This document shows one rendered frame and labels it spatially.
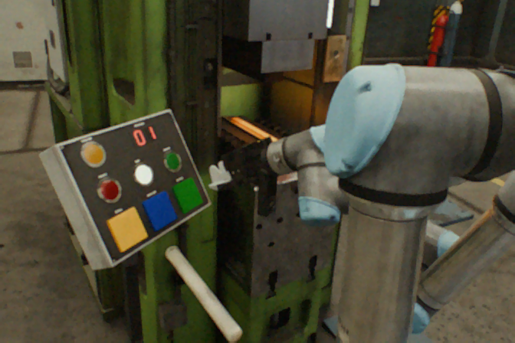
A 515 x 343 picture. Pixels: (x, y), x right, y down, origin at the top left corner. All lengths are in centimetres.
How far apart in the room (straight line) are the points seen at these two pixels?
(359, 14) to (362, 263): 136
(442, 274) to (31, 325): 189
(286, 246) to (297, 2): 83
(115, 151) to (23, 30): 556
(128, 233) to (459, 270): 69
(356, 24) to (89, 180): 117
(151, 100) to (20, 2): 526
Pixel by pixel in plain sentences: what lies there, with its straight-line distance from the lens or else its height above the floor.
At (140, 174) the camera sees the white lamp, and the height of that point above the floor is 109.
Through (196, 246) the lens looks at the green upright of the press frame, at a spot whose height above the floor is 61.
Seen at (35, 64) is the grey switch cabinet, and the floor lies 32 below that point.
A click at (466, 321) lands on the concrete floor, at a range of 250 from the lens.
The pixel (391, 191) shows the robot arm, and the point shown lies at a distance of 43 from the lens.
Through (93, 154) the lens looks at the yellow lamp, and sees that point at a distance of 99.
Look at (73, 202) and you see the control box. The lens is 98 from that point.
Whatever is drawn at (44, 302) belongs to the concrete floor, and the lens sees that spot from 246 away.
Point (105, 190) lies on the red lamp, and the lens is 98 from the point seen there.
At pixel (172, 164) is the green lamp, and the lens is 111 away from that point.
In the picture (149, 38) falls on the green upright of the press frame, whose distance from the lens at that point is 129.
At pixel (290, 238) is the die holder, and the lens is 156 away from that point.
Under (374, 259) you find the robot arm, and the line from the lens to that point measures 48.
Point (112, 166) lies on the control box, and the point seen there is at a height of 113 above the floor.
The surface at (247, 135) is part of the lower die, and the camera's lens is 160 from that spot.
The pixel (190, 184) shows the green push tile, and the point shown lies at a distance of 112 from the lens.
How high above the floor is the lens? 153
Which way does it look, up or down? 22 degrees down
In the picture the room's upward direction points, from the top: 3 degrees clockwise
